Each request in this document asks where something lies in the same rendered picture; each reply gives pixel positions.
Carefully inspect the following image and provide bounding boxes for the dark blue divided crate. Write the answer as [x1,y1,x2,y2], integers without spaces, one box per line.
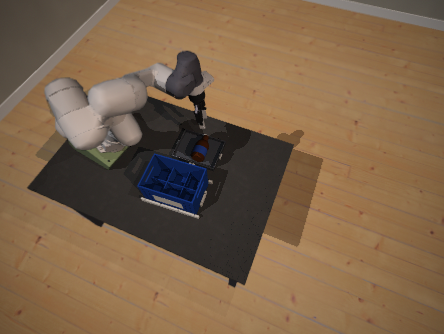
[137,153,209,215]

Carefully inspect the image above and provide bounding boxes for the brown glass bottle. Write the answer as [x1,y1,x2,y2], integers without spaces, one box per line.
[191,135,209,162]

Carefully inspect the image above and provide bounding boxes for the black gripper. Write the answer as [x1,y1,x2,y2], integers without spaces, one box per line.
[188,91,207,129]

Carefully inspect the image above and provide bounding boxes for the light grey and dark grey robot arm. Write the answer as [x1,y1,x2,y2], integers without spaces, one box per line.
[44,51,214,153]

